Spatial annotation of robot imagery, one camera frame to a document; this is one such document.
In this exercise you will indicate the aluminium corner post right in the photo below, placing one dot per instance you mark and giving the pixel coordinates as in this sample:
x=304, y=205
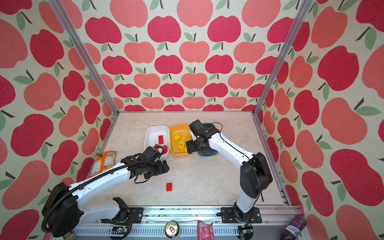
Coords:
x=286, y=47

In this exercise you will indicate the dark teal plastic container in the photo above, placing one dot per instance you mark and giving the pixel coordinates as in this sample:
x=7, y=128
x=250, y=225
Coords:
x=210, y=152

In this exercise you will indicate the aluminium corner post left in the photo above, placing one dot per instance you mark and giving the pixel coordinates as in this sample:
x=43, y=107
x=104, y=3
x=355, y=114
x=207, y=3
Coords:
x=70, y=29

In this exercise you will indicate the yellow plastic container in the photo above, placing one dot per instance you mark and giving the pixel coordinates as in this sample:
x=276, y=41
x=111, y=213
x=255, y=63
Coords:
x=180, y=135

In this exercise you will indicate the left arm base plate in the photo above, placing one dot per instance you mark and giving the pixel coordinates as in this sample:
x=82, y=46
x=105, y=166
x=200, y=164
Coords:
x=126, y=217

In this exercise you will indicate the drink can top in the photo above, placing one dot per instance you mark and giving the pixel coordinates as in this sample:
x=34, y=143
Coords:
x=172, y=230

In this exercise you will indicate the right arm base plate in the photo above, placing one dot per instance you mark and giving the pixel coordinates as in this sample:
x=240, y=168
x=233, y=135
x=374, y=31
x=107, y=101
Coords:
x=230, y=215

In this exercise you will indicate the yellow round lego piece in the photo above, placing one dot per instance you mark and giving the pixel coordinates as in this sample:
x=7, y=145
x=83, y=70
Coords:
x=181, y=145

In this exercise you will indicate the orange snack packet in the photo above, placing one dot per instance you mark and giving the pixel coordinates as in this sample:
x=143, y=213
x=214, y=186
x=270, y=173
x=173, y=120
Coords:
x=103, y=162

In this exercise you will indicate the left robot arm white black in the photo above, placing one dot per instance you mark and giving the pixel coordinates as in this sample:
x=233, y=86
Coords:
x=69, y=206

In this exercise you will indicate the small red lego brick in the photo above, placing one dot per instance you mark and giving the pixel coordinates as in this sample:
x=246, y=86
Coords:
x=169, y=187

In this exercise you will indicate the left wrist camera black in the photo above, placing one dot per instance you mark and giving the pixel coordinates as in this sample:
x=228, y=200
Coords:
x=152, y=153

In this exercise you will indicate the purple plastic bottle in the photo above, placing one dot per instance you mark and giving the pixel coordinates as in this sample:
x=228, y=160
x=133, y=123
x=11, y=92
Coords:
x=294, y=228

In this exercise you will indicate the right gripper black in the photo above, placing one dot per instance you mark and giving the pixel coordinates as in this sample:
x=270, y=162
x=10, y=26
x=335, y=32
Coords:
x=189, y=147

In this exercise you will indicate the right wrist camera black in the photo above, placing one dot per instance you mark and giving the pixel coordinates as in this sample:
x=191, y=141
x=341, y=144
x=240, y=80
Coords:
x=196, y=127

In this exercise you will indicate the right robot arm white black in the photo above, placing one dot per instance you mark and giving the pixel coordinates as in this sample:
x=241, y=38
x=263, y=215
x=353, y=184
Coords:
x=255, y=174

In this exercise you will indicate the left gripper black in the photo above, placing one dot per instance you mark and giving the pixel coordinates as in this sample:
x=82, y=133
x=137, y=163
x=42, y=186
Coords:
x=161, y=169

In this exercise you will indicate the pink snack wrapper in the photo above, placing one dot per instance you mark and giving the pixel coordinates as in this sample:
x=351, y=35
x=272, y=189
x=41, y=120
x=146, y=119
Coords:
x=205, y=231

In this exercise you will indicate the aluminium corner post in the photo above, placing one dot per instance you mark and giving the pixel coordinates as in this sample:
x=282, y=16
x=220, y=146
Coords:
x=286, y=47
x=70, y=29

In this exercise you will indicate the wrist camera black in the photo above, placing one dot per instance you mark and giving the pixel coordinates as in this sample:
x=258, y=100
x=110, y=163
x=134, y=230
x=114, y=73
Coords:
x=152, y=153
x=196, y=127

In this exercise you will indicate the aluminium front rail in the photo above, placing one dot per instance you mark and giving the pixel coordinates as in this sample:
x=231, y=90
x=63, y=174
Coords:
x=155, y=218

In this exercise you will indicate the white plastic container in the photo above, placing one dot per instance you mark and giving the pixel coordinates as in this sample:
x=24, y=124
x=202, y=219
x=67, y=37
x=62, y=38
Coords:
x=151, y=138

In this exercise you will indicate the long red lego brick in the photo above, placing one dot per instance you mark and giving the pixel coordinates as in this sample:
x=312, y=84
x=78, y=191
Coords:
x=161, y=140

